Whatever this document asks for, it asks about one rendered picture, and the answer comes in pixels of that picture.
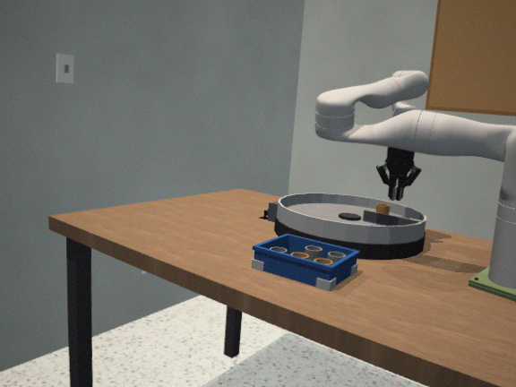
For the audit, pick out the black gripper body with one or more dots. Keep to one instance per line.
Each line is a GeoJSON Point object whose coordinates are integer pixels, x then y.
{"type": "Point", "coordinates": [401, 157]}

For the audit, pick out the bronze bushing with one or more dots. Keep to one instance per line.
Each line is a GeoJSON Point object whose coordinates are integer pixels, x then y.
{"type": "Point", "coordinates": [383, 208]}
{"type": "Point", "coordinates": [302, 255]}
{"type": "Point", "coordinates": [325, 261]}

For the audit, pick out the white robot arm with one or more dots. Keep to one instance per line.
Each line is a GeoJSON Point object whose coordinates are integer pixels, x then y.
{"type": "Point", "coordinates": [429, 133]}

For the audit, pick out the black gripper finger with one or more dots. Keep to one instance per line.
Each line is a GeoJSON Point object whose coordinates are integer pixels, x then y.
{"type": "Point", "coordinates": [393, 178]}
{"type": "Point", "coordinates": [404, 181]}

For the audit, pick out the white metal sleeve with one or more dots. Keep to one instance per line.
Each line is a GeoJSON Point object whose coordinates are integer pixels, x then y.
{"type": "Point", "coordinates": [279, 249]}
{"type": "Point", "coordinates": [314, 252]}
{"type": "Point", "coordinates": [335, 256]}

